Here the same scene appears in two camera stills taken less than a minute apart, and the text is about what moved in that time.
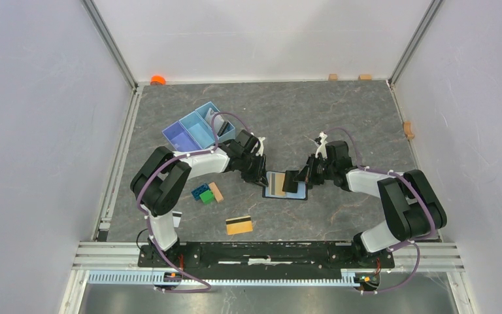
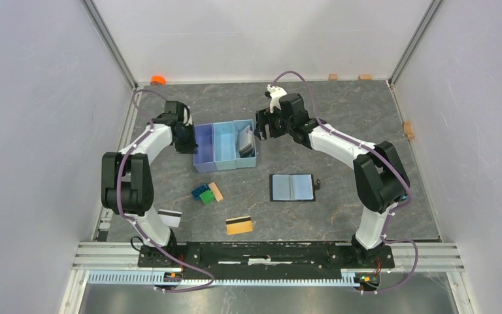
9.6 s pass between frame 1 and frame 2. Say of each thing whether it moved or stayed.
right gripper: moved
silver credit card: stayed
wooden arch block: stayed
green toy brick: stayed
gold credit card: stayed
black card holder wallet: moved
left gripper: moved
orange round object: stayed
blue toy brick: stayed
